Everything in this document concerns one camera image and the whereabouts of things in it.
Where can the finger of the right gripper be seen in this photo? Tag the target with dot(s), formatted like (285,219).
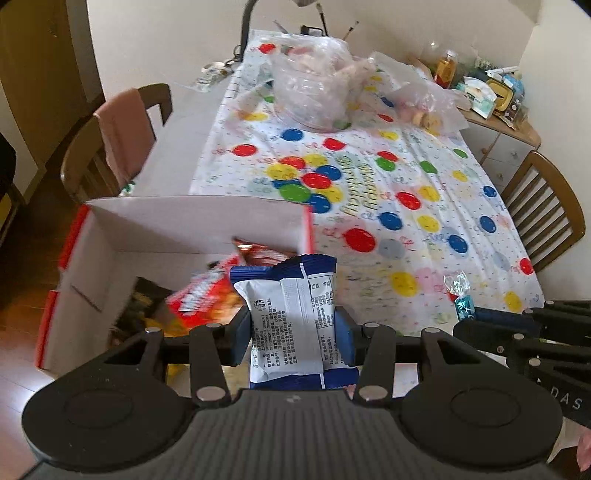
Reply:
(570,310)
(518,347)

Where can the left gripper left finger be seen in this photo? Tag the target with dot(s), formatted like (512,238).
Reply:
(211,347)

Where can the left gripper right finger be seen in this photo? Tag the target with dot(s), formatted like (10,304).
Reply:
(372,347)

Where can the teal candy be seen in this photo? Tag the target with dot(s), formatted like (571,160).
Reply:
(458,287)

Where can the white blue biscuit packet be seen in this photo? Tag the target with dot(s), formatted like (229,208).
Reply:
(293,345)

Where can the red chip packet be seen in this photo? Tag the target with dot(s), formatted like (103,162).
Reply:
(208,298)

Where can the red white cardboard box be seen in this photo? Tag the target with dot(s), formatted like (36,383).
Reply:
(113,241)

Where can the black blueberry snack packet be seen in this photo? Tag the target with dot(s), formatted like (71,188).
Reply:
(142,304)

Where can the brown foil chip bag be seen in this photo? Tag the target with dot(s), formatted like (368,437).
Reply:
(256,254)

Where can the wooden chair right side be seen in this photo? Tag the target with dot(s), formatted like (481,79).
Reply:
(545,210)

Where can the balloon pattern tablecloth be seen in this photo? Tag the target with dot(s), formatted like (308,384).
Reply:
(398,207)

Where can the white drawer cabinet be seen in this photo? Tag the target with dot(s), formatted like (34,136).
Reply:
(499,149)

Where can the yellow device on cabinet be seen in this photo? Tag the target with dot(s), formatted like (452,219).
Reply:
(504,94)

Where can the tissue box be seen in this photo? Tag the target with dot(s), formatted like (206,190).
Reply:
(483,98)

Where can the clear plastic bag with cookies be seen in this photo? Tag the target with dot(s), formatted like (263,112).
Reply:
(418,100)

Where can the wooden chair with pink cloth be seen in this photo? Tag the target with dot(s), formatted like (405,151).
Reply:
(84,172)

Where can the pink cloth on chair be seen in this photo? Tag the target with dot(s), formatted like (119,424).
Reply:
(126,133)

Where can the orange liquid bottle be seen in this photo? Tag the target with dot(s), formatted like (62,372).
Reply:
(446,69)

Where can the clear plastic bag large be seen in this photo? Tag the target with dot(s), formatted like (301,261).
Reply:
(317,81)

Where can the wooden door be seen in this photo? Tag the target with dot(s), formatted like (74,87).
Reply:
(48,70)

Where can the silver desk lamp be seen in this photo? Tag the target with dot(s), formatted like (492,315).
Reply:
(239,52)

